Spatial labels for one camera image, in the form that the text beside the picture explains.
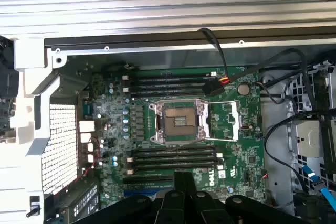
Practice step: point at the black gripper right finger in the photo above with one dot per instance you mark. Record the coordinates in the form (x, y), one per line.
(199, 208)

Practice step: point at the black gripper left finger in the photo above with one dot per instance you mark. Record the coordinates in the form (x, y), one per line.
(173, 208)

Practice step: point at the RAM slot black latch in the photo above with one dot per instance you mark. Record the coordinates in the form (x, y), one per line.
(173, 161)
(173, 151)
(168, 94)
(168, 82)

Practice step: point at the black long expansion slot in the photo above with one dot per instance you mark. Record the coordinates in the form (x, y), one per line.
(147, 180)

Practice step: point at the green Dell motherboard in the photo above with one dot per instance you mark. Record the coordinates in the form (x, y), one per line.
(236, 161)

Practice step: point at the thin metal locking lever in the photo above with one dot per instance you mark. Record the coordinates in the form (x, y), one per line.
(223, 102)
(223, 140)

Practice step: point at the CPU socket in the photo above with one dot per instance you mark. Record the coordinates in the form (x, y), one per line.
(178, 121)

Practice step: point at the silver socket cover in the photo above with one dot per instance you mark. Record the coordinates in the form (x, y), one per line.
(235, 127)

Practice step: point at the black plate white print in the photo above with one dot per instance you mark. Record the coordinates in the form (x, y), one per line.
(84, 197)

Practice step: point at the small metal USB port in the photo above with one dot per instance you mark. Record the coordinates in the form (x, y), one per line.
(90, 158)
(90, 147)

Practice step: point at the large metal rear port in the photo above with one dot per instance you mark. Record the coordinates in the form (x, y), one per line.
(86, 137)
(86, 126)

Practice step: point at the round coin battery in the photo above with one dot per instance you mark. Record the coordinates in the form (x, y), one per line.
(243, 89)

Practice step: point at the silver metal disk bay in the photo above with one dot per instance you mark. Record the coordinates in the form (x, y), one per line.
(309, 137)

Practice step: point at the grey perforated drive cage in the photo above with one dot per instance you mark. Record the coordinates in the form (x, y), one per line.
(299, 98)

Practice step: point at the grey open PC case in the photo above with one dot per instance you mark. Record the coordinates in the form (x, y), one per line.
(183, 58)

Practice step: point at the white printed parts rack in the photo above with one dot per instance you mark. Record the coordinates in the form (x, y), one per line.
(23, 129)

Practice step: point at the green circuit card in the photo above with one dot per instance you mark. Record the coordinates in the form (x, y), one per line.
(5, 116)

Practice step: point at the white corner bracket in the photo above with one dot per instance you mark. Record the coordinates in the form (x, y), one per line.
(29, 53)

